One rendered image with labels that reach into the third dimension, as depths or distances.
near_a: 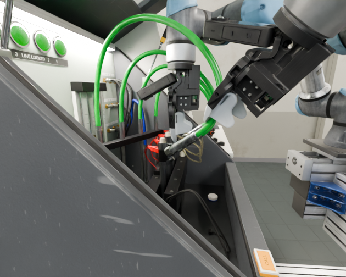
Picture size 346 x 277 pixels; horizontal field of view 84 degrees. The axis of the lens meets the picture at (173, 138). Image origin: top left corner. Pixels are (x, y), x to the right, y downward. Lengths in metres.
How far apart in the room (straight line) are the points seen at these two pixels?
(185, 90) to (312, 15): 0.30
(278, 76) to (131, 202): 0.25
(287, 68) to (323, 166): 0.71
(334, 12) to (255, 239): 0.42
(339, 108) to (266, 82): 0.74
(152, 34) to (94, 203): 0.79
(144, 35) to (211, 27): 0.62
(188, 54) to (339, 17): 0.31
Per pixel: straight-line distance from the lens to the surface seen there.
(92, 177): 0.24
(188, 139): 0.42
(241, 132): 3.55
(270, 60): 0.32
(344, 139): 1.02
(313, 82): 1.00
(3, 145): 0.30
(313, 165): 0.96
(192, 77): 0.52
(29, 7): 0.57
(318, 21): 0.29
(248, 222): 0.55
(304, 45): 0.30
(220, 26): 0.34
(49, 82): 0.61
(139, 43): 0.95
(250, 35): 0.32
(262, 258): 0.46
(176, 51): 0.51
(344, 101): 1.02
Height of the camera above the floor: 1.27
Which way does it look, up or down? 15 degrees down
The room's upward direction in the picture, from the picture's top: straight up
